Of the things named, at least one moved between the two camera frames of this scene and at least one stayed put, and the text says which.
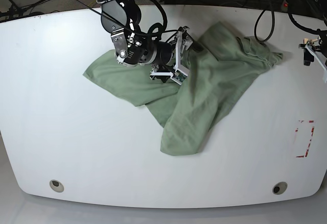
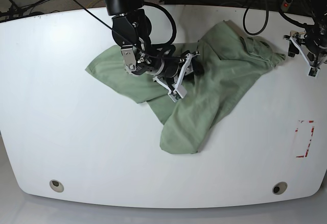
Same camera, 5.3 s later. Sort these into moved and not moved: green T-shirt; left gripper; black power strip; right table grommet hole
Moved: left gripper
Not moved: green T-shirt; right table grommet hole; black power strip
